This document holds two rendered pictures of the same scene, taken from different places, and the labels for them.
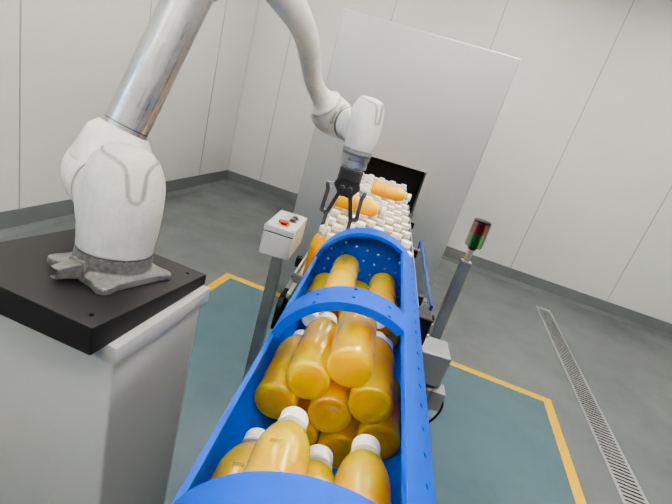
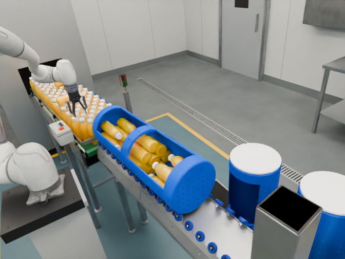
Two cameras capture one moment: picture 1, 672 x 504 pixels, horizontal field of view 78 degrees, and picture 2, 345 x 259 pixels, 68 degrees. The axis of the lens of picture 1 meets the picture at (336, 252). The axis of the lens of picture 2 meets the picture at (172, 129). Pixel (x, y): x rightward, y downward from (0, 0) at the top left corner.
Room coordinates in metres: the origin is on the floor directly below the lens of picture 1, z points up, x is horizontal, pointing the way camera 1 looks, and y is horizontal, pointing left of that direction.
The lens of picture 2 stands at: (-0.44, 0.55, 1.97)
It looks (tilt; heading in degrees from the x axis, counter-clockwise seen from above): 32 degrees down; 322
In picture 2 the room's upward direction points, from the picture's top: 7 degrees counter-clockwise
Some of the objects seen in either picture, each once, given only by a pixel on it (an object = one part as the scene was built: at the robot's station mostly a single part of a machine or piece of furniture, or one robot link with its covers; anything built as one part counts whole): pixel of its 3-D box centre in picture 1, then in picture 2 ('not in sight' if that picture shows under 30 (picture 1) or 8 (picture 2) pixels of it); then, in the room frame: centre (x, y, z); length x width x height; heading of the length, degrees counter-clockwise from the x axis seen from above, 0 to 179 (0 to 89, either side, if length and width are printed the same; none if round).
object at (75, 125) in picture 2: (317, 255); (78, 130); (1.38, 0.06, 1.00); 0.07 x 0.07 x 0.19
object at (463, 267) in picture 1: (416, 379); (136, 142); (1.49, -0.47, 0.55); 0.04 x 0.04 x 1.10; 87
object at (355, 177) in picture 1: (348, 182); (74, 96); (1.31, 0.03, 1.29); 0.08 x 0.07 x 0.09; 87
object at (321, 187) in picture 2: not in sight; (332, 191); (-0.23, -0.51, 1.03); 0.28 x 0.28 x 0.01
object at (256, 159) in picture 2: not in sight; (254, 157); (0.17, -0.49, 1.03); 0.28 x 0.28 x 0.01
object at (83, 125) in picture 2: not in sight; (85, 131); (1.31, 0.02, 1.00); 0.07 x 0.07 x 0.19
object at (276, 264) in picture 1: (252, 364); (82, 187); (1.34, 0.19, 0.50); 0.04 x 0.04 x 1.00; 87
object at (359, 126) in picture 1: (362, 123); (64, 71); (1.32, 0.03, 1.47); 0.13 x 0.11 x 0.16; 43
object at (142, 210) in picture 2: not in sight; (139, 198); (1.05, -0.16, 0.31); 0.06 x 0.06 x 0.63; 87
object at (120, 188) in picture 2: not in sight; (125, 206); (1.06, -0.02, 0.31); 0.06 x 0.06 x 0.63; 87
